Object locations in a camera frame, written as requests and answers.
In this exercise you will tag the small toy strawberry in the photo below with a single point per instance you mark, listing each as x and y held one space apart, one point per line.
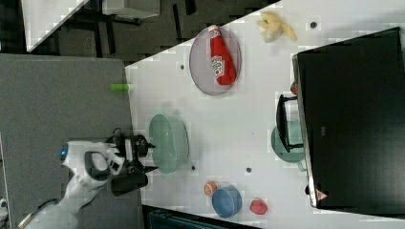
293 88

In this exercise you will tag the red green toy fruit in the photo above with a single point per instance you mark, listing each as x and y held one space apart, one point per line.
258 207

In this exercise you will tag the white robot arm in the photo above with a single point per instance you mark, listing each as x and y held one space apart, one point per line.
92 165

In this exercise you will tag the blue plastic cup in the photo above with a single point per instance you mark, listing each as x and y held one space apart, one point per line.
227 201

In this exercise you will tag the green plastic strainer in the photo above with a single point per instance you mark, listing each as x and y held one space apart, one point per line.
169 136

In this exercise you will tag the small green object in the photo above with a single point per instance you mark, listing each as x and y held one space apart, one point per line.
120 88

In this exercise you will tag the green plastic cup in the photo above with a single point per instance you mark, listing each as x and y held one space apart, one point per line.
295 155

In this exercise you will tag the silver black toaster oven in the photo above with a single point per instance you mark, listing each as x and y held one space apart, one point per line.
351 107

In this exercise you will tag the red ketchup bottle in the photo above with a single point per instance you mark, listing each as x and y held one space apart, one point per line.
221 61

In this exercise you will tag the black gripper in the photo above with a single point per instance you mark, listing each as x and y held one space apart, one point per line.
132 148

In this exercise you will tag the toy orange half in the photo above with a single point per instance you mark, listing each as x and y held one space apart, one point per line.
209 188

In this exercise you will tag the grey round plate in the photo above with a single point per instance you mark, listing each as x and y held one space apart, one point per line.
200 64

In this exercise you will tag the peeled toy banana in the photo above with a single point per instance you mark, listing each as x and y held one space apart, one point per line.
274 27

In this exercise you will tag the blue metal table frame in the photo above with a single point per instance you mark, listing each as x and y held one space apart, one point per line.
159 218

